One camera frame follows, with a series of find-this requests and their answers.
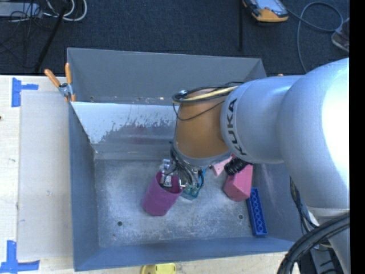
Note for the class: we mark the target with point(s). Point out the pink wedge block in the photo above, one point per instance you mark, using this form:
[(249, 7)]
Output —
[(238, 185)]

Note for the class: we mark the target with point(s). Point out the grey metal bin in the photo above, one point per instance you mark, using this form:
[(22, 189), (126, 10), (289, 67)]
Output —
[(128, 210)]

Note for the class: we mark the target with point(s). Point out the magenta cup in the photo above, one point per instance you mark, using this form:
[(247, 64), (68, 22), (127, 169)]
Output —
[(158, 200)]

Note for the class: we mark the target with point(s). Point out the pale flat board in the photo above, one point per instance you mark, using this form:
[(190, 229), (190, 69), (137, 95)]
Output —
[(42, 167)]

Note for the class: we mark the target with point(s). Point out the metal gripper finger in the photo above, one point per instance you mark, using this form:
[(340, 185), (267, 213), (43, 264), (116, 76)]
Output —
[(162, 178), (169, 181)]

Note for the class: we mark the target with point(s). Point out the blue long toy brick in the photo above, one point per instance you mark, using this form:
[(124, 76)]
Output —
[(257, 214)]

